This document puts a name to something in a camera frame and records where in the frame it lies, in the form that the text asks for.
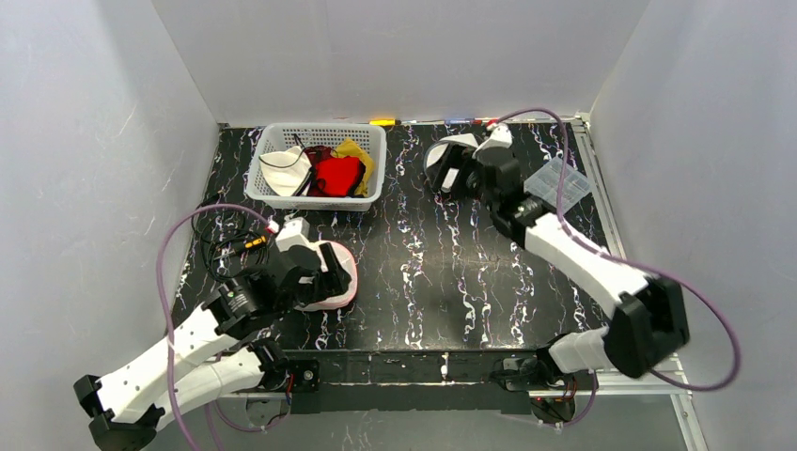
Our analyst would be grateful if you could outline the white pink-trim laundry bag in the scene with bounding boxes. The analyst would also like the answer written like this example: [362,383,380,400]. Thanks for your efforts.
[294,241,358,312]

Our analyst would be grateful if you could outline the bright red bra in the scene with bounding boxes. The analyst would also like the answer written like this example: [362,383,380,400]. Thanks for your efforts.
[307,156,367,197]

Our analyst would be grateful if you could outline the black bra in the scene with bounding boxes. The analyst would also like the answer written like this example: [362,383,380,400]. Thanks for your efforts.
[258,133,316,197]

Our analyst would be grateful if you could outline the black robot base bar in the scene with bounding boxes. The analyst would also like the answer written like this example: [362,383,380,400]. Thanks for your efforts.
[227,351,577,425]

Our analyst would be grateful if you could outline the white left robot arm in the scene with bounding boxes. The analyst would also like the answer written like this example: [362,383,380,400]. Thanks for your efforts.
[73,241,358,450]

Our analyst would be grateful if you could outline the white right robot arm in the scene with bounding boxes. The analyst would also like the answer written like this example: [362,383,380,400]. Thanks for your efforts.
[427,145,690,379]

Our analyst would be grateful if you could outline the dark red bra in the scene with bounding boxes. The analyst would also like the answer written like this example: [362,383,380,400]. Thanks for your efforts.
[304,146,335,165]

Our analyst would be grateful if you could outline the yellow bra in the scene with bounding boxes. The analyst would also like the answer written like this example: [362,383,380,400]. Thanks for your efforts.
[336,138,375,197]

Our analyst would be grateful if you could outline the clear plastic parts box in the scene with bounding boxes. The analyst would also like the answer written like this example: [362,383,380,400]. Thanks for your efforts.
[523,156,593,216]

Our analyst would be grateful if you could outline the white plastic basket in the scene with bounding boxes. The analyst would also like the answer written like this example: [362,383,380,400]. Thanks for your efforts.
[244,122,387,212]

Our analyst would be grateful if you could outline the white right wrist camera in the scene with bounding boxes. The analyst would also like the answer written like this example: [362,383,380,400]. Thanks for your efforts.
[472,122,513,160]

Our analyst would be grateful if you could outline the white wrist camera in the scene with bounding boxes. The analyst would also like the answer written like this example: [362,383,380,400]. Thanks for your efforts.
[472,122,513,160]
[267,217,310,252]

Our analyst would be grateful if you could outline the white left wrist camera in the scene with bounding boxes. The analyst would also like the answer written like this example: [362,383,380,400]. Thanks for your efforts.
[267,217,310,252]

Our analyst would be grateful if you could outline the black coiled cable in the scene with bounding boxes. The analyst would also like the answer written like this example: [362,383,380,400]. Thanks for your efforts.
[189,193,269,288]

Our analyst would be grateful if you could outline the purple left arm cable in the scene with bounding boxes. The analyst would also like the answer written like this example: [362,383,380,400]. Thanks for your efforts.
[155,204,281,451]

